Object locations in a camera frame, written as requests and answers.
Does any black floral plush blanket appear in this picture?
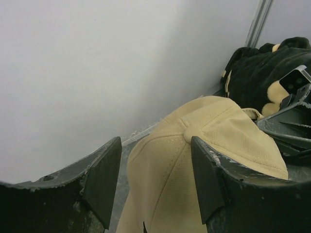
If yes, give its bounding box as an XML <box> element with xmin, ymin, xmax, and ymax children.
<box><xmin>221</xmin><ymin>37</ymin><xmax>311</xmax><ymax>117</ymax></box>

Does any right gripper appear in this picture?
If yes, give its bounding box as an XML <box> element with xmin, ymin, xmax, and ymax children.
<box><xmin>256</xmin><ymin>84</ymin><xmax>311</xmax><ymax>160</ymax></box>

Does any right corner aluminium post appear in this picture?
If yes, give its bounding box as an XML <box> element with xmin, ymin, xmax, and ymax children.
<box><xmin>245</xmin><ymin>0</ymin><xmax>274</xmax><ymax>48</ymax></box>

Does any tan sport cap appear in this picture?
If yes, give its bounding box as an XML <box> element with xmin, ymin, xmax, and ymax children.
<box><xmin>117</xmin><ymin>96</ymin><xmax>289</xmax><ymax>233</ymax></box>

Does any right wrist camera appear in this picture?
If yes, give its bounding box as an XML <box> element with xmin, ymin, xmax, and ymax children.
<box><xmin>279</xmin><ymin>65</ymin><xmax>311</xmax><ymax>94</ymax></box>

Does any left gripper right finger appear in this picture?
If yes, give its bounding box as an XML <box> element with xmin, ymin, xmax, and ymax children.
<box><xmin>191</xmin><ymin>136</ymin><xmax>311</xmax><ymax>233</ymax></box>

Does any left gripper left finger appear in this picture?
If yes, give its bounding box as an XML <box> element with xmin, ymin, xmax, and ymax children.
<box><xmin>0</xmin><ymin>137</ymin><xmax>121</xmax><ymax>233</ymax></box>

